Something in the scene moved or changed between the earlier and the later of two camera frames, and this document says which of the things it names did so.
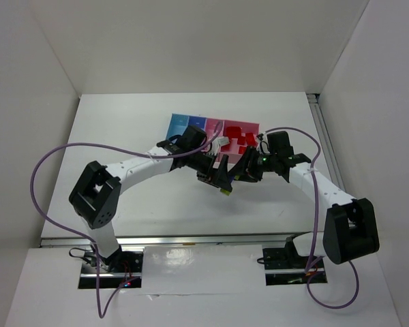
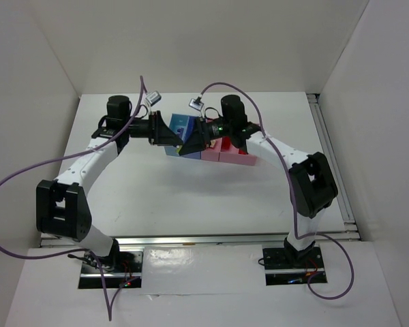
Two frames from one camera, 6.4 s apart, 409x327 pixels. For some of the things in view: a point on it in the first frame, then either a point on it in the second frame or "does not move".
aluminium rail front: x=127 y=240 does not move
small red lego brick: x=225 y=148 does not move
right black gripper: x=249 y=167 → x=203 y=133
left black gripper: x=213 y=174 → x=156 y=127
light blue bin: x=177 y=125 does not move
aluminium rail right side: x=316 y=105 does not move
